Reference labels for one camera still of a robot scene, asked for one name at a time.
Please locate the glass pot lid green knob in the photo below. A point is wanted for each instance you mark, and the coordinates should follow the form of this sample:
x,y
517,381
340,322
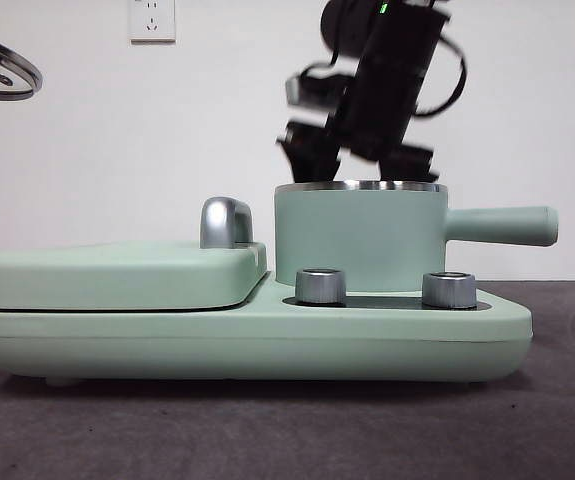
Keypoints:
x,y
2,78

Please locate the white wall socket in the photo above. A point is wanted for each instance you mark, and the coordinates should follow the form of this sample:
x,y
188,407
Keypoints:
x,y
152,22

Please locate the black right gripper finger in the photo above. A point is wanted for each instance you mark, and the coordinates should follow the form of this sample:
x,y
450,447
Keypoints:
x,y
409,165
312,160

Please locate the mint green breakfast machine base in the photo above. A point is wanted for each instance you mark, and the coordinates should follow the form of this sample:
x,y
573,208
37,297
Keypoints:
x,y
267,345

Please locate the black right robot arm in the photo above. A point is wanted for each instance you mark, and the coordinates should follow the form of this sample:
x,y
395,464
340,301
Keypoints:
x,y
392,75

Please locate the silver control knob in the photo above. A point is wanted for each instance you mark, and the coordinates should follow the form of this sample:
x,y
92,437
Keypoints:
x,y
448,290
319,287

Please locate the pale grey right wrist camera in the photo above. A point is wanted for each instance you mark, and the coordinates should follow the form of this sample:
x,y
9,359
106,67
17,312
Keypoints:
x,y
294,90

